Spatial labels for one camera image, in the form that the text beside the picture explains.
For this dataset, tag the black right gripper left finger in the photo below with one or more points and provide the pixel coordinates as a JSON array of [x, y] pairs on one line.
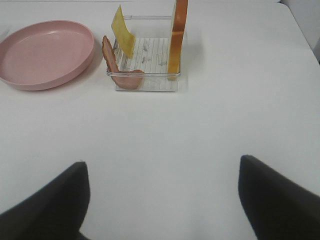
[[55, 212]]

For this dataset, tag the pink round plate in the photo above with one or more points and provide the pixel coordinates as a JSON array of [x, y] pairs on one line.
[[46, 55]]

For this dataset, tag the yellow cheese slice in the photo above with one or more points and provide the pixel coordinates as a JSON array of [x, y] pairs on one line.
[[125, 39]]

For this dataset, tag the clear right plastic tray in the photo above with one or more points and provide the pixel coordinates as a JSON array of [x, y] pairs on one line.
[[150, 55]]

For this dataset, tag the upright bread slice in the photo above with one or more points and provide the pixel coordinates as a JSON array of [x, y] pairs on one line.
[[178, 23]]

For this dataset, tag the bacon strip from tray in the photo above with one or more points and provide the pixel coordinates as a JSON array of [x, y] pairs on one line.
[[129, 80]]

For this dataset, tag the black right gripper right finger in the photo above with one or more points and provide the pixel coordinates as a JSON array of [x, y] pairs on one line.
[[276, 207]]

